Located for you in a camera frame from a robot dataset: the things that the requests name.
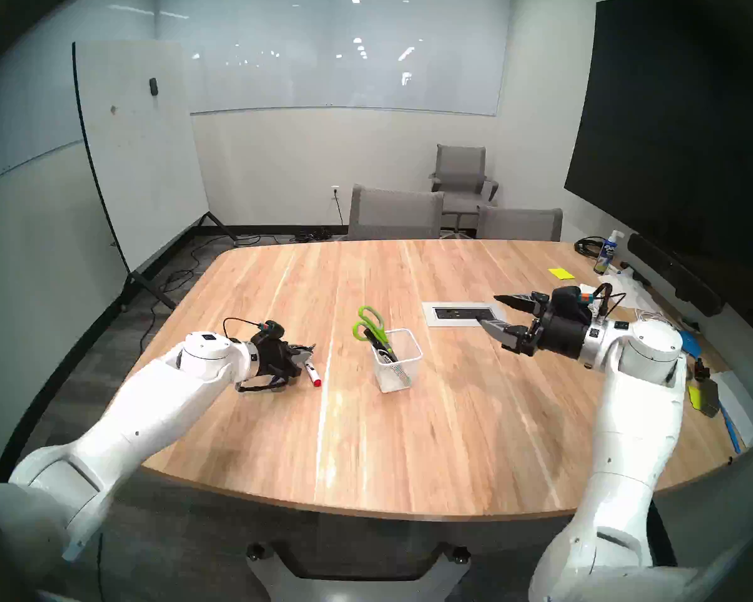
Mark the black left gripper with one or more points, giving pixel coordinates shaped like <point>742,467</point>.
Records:
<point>273,359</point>

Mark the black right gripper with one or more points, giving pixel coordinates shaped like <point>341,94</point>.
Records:
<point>565,334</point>

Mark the red capped whiteboard marker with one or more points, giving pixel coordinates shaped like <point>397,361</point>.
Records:
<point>314,375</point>

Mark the black permanent marker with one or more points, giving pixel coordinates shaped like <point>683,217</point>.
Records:
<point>383,350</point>

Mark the white mesh pen holder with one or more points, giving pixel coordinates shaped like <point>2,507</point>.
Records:
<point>405,375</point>

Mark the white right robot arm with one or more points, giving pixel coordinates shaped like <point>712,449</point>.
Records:
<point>634,431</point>

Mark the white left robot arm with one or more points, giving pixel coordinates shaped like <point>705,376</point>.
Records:
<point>138,419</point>

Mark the yellow sticky note pad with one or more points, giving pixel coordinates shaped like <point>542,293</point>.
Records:
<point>561,273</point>

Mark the silver table power outlet panel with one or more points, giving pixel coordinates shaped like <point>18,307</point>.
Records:
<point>433,311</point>

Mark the grey mesh office chair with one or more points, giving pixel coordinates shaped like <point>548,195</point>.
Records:
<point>395,213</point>
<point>519,226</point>

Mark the whiteboard cleaner spray bottle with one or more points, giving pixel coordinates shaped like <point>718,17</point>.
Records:
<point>605,256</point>

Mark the grey office chair with armrests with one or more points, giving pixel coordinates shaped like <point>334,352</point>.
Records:
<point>461,163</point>

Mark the black video sound bar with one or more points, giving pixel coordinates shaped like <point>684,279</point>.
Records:
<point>674,274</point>

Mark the blue flat disc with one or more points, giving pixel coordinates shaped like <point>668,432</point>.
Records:
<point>692,343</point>

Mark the small black bottle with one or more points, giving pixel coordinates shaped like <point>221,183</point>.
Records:
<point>701,370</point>

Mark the yellow and black pad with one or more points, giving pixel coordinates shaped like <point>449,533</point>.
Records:
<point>708,397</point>

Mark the blue stick tool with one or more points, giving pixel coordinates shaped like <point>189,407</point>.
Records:
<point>730,428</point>

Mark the white paper sheet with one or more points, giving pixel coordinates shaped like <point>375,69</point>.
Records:
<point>740,406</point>

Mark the rolling white whiteboard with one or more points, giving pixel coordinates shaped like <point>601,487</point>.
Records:
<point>138,143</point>

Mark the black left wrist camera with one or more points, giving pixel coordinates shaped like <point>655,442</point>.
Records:
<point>270,329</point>

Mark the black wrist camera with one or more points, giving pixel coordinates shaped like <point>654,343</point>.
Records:
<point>568,296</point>
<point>270,329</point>

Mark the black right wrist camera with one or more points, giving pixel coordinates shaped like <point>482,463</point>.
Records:
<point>568,296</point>

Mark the large black wall screen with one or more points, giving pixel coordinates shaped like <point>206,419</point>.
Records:
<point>671,137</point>

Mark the wide glass wall whiteboard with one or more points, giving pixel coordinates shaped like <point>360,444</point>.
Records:
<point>339,61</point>

